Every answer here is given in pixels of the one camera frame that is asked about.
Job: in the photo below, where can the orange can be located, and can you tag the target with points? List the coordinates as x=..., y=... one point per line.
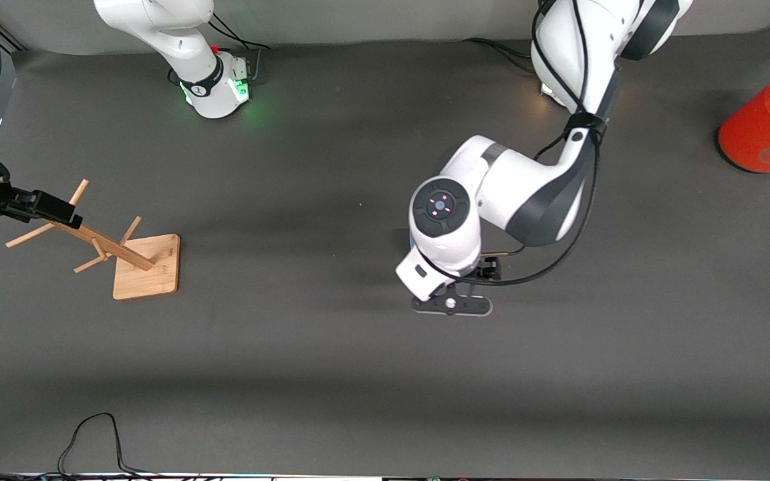
x=759, y=127

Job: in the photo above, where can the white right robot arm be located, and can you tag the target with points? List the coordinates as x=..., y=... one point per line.
x=178, y=33

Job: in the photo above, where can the aluminium frame profile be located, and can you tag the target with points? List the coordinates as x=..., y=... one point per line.
x=9, y=39

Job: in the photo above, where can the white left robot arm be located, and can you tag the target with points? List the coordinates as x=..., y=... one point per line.
x=512, y=187

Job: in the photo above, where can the wooden cup rack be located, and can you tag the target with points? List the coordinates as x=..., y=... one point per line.
x=144, y=270

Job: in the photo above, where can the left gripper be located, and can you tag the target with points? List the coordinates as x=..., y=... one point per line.
x=488, y=268

